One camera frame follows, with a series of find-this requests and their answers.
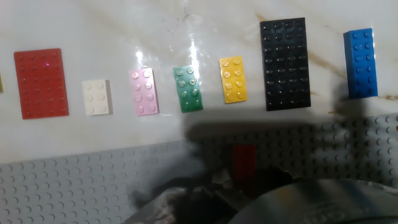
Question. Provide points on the green Lego brick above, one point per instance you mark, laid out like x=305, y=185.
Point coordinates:
x=187, y=88

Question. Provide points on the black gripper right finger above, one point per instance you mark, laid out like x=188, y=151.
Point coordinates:
x=275, y=177

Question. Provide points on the black Lego plate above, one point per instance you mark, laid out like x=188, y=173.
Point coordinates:
x=284, y=63

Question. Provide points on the grey Lego baseplate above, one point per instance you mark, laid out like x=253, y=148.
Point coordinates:
x=77, y=183

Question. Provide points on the yellow Lego brick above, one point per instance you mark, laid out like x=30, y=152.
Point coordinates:
x=233, y=80

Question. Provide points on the marble pattern mat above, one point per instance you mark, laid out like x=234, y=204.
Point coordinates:
x=93, y=31

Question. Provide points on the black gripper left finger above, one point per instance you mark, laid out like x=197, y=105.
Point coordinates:
x=225, y=189

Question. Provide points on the square red Lego plate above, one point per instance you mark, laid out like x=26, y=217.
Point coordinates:
x=41, y=83

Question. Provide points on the small red Lego brick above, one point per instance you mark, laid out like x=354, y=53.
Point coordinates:
x=244, y=161

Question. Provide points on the silver and orange robot arm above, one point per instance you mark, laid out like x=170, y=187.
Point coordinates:
x=326, y=205

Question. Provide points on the long blue Lego brick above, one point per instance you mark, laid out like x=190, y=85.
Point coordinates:
x=360, y=63

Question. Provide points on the pink Lego brick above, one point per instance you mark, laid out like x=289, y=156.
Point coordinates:
x=143, y=91

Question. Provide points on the white Lego brick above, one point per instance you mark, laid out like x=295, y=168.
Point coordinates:
x=96, y=97

